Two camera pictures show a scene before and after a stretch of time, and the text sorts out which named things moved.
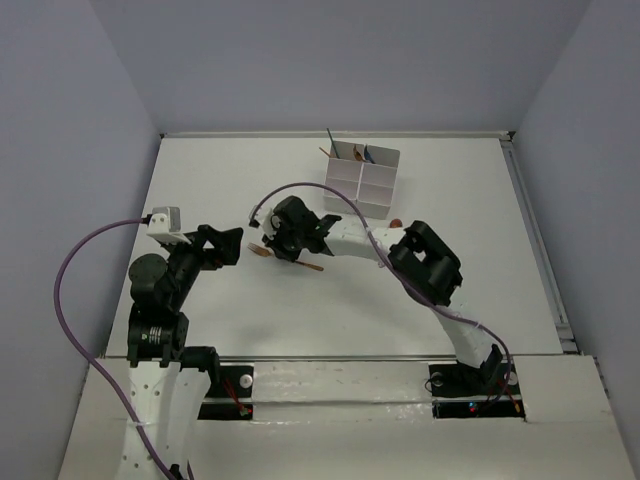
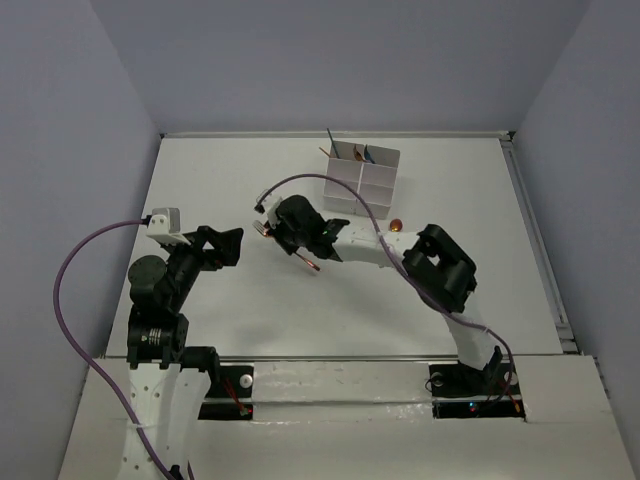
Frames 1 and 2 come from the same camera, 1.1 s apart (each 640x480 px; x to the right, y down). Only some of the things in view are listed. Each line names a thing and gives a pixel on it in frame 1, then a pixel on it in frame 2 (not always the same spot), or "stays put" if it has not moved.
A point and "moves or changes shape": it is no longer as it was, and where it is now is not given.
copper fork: x=358 y=154 stays put
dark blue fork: x=367 y=154 stays put
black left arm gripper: x=208 y=245 stays put
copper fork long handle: x=263 y=251 moves or changes shape
